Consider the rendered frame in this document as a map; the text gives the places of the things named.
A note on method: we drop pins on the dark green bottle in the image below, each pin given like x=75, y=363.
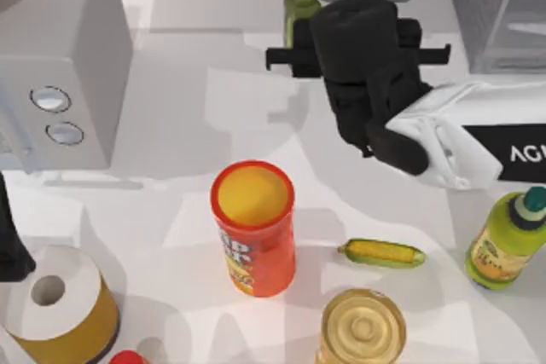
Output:
x=300, y=4

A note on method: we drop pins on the orange red snack can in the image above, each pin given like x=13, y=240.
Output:
x=260, y=249

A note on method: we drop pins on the yellow corn cob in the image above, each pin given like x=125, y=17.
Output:
x=379, y=253

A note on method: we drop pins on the pale microwave oven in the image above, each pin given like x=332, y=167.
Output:
x=77, y=40

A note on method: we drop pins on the small microwave knob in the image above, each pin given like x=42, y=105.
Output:
x=64, y=133

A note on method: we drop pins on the large microwave knob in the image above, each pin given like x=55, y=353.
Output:
x=50, y=99

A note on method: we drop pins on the yellow green bottle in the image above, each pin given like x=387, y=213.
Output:
x=499, y=249

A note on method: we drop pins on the white and yellow paper roll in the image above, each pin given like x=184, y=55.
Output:
x=72, y=296

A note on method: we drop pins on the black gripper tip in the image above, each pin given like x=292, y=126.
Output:
x=9, y=244

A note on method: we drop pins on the red bottle cap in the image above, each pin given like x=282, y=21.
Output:
x=128, y=358

